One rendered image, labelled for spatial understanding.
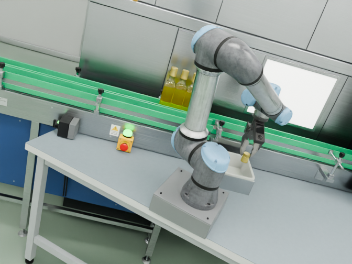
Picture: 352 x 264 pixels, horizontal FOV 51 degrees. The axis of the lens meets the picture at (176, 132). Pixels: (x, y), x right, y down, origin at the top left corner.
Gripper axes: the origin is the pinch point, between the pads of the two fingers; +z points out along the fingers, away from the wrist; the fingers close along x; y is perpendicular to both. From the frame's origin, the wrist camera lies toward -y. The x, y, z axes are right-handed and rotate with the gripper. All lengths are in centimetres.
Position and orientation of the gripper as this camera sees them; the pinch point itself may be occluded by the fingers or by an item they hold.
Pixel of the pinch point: (246, 154)
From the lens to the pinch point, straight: 176.1
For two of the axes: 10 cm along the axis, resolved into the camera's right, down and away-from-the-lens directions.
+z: -2.6, 8.6, 4.3
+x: -9.6, -2.6, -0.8
